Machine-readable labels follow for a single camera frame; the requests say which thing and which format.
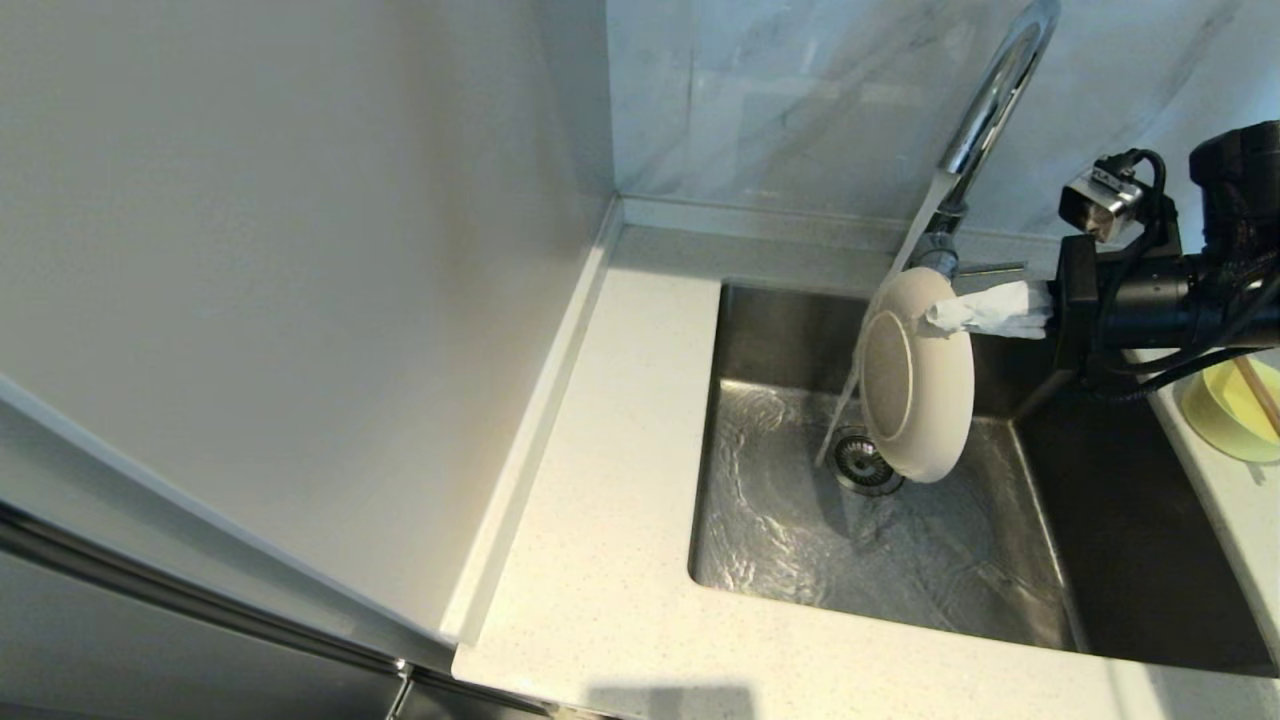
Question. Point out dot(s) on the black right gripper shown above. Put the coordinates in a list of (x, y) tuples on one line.
[(1120, 300)]

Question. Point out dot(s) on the chrome gooseneck faucet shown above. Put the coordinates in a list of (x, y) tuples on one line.
[(985, 110)]

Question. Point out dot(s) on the grey steel appliance door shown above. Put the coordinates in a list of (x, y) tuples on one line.
[(150, 660)]

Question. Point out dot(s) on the wooden chopstick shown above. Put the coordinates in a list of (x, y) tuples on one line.
[(1255, 385), (1262, 385)]

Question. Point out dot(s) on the white plate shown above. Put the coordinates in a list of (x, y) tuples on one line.
[(915, 380)]

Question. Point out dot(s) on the stainless steel sink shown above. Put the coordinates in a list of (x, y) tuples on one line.
[(780, 340)]

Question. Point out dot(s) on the yellow plastic bowl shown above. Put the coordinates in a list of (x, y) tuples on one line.
[(1225, 420)]

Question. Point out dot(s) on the chrome faucet lever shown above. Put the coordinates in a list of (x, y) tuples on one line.
[(1000, 268)]

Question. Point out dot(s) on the white tall cabinet panel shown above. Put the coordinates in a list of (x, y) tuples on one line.
[(300, 250)]

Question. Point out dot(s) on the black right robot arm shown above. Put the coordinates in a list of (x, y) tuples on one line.
[(1240, 190)]

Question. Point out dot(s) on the round metal drain strainer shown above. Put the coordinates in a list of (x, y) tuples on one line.
[(860, 470)]

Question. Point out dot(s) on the grey cabinet front under counter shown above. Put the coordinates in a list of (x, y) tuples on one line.
[(450, 705)]

